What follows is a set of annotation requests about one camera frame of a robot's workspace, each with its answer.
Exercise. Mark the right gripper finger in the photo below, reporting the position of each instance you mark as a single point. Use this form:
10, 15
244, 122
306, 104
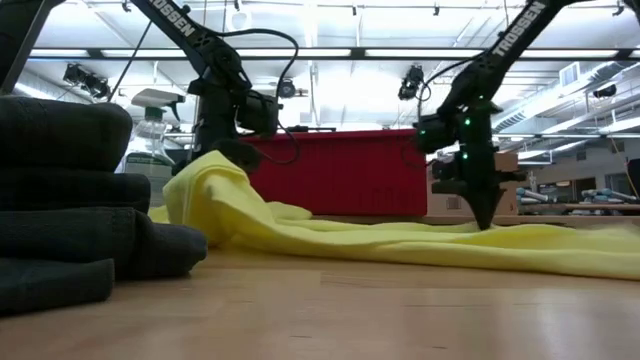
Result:
492, 205
481, 207

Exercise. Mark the yellow garment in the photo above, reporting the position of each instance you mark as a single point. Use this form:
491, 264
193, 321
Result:
350, 242

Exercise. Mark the dark grey garment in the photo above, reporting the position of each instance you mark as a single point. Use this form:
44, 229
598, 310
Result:
65, 215

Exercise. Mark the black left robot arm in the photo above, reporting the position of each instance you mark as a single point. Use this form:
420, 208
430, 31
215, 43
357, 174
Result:
210, 45

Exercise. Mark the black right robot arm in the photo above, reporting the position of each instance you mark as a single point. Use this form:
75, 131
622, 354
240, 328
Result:
500, 55

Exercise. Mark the grey background robot arm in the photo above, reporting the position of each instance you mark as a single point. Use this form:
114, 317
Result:
535, 196
610, 195

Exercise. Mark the red plastic bin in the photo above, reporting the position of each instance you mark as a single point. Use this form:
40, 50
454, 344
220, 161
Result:
350, 175

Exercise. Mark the cardboard box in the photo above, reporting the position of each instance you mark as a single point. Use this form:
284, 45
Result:
447, 205

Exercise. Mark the clear spray bottle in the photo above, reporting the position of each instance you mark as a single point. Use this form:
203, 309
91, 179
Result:
147, 137

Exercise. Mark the black overhead crossbar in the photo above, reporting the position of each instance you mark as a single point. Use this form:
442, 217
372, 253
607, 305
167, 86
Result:
325, 53

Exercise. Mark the black ceiling spotlight cluster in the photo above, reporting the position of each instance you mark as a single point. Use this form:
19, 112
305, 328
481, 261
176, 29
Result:
87, 81

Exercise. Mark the black ceiling speaker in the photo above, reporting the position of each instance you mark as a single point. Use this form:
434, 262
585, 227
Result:
605, 91

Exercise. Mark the black overhead camera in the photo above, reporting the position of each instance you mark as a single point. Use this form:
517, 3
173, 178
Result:
286, 89

